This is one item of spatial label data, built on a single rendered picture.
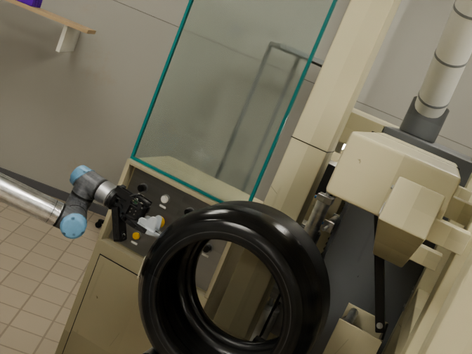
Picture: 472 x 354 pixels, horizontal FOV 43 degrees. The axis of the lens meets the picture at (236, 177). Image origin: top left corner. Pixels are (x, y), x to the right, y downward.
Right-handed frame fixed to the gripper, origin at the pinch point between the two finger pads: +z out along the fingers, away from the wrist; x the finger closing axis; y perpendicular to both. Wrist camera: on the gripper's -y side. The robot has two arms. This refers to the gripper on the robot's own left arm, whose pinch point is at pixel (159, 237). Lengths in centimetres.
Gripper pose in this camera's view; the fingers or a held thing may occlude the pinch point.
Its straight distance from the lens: 190.7
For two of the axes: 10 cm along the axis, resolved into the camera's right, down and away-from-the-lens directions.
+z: 8.2, 5.2, -2.5
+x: 3.3, -0.7, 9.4
